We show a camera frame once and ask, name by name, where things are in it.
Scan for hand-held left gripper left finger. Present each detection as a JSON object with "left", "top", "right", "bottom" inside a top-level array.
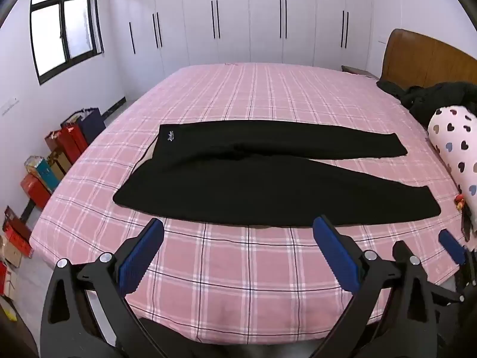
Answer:
[{"left": 40, "top": 217, "right": 165, "bottom": 358}]

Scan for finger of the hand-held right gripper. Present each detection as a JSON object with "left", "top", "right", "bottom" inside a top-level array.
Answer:
[
  {"left": 438, "top": 229, "right": 472, "bottom": 269},
  {"left": 392, "top": 240, "right": 466, "bottom": 306}
]

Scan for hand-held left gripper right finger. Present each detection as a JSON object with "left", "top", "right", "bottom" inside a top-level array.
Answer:
[{"left": 298, "top": 214, "right": 453, "bottom": 358}]

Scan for black pants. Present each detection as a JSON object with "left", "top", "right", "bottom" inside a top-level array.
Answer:
[{"left": 112, "top": 120, "right": 441, "bottom": 228}]

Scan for pink plaid bed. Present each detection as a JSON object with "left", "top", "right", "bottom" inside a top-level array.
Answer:
[{"left": 29, "top": 62, "right": 477, "bottom": 345}]

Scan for heart print pillow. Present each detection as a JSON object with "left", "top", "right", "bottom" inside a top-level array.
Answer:
[{"left": 427, "top": 105, "right": 477, "bottom": 232}]

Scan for brown gift box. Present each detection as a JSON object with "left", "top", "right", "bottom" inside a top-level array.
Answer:
[{"left": 48, "top": 149, "right": 73, "bottom": 181}]

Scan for teal gift box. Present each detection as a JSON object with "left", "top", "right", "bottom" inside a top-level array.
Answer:
[{"left": 24, "top": 155, "right": 60, "bottom": 191}]

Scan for large red gift box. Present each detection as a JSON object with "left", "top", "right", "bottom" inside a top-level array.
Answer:
[{"left": 2, "top": 206, "right": 34, "bottom": 257}]

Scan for cardboard box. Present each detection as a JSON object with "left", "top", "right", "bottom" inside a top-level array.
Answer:
[{"left": 0, "top": 235, "right": 23, "bottom": 269}]

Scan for red paper bag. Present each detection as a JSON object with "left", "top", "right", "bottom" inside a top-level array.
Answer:
[{"left": 45, "top": 125, "right": 88, "bottom": 163}]

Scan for navy paper bag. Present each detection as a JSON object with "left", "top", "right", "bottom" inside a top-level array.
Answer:
[{"left": 61, "top": 107, "right": 107, "bottom": 144}]

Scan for dark clothing pile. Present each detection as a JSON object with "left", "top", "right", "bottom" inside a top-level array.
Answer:
[{"left": 376, "top": 80, "right": 477, "bottom": 127}]

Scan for wooden headboard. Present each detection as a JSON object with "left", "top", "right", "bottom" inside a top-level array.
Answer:
[{"left": 380, "top": 29, "right": 477, "bottom": 94}]

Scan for black framed window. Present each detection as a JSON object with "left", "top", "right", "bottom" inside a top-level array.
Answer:
[{"left": 29, "top": 0, "right": 104, "bottom": 85}]

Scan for white wardrobe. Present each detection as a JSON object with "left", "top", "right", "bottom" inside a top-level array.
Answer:
[{"left": 108, "top": 0, "right": 373, "bottom": 103}]

